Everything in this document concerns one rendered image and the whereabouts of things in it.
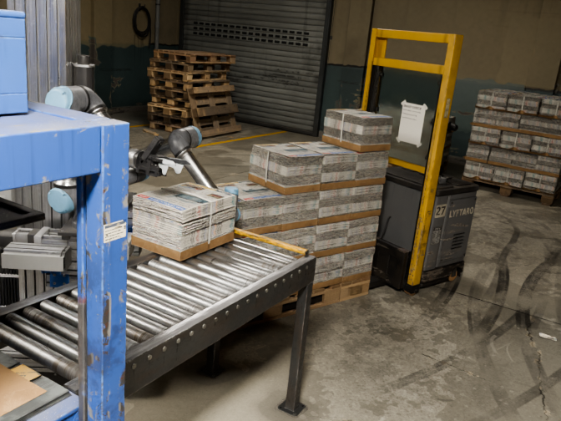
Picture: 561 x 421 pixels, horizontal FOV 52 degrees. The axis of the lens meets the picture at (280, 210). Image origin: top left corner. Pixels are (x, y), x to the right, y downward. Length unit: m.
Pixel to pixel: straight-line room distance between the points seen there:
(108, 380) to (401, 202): 3.37
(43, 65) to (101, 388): 1.77
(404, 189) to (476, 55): 5.47
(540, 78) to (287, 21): 4.43
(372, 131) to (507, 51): 5.92
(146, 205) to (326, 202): 1.52
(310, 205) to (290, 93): 7.40
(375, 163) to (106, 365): 2.82
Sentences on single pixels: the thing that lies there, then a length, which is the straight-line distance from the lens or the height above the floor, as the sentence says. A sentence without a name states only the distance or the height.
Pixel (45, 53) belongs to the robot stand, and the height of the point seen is 1.57.
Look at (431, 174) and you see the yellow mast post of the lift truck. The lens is 4.11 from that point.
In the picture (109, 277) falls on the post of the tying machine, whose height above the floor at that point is 1.21.
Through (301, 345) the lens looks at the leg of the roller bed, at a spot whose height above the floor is 0.36.
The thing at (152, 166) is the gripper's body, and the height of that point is 1.21.
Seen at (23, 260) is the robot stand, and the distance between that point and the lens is 2.78.
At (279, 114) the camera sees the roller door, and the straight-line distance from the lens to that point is 11.09.
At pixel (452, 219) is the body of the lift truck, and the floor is 0.55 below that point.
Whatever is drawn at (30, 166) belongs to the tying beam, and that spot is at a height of 1.49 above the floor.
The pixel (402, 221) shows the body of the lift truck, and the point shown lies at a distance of 4.51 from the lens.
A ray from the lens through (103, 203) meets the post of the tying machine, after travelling 1.26.
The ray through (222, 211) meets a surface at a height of 0.97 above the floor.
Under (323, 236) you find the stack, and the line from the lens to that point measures 3.79.
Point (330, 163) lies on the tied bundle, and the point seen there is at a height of 1.01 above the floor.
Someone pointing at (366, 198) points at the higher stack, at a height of 0.74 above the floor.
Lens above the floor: 1.76
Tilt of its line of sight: 17 degrees down
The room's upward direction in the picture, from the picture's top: 6 degrees clockwise
